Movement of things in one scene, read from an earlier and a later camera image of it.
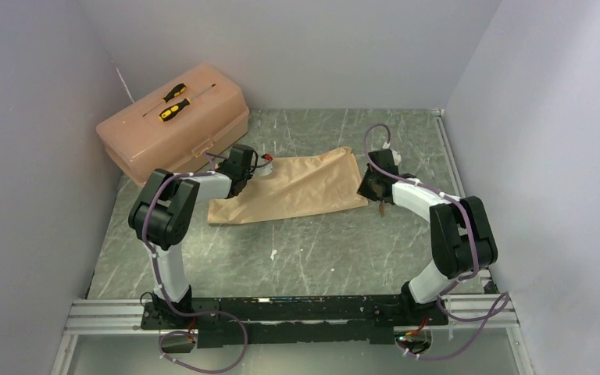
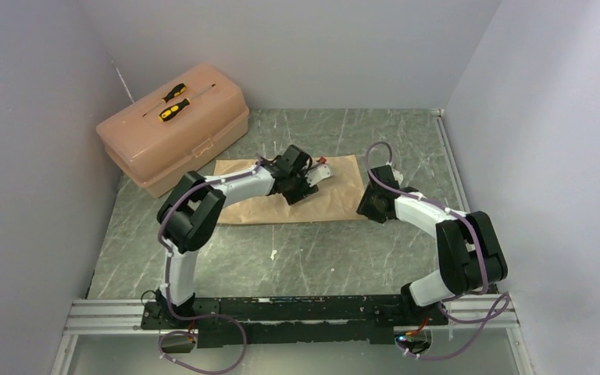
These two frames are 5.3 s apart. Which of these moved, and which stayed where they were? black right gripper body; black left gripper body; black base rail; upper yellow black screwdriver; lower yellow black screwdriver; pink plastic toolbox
Moved: black left gripper body; black right gripper body
Stayed: black base rail; upper yellow black screwdriver; lower yellow black screwdriver; pink plastic toolbox
